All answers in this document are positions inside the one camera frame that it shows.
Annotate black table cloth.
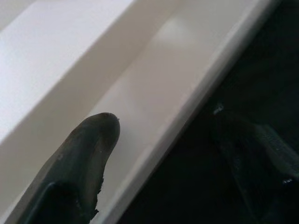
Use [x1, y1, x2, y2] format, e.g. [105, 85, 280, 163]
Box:
[116, 0, 299, 224]

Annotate white plastic table top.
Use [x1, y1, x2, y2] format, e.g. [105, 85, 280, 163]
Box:
[0, 0, 278, 224]

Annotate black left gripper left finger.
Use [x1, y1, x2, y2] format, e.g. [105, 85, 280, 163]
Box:
[14, 112, 121, 224]

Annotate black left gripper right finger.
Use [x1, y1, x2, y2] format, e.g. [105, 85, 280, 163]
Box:
[211, 108, 299, 224]

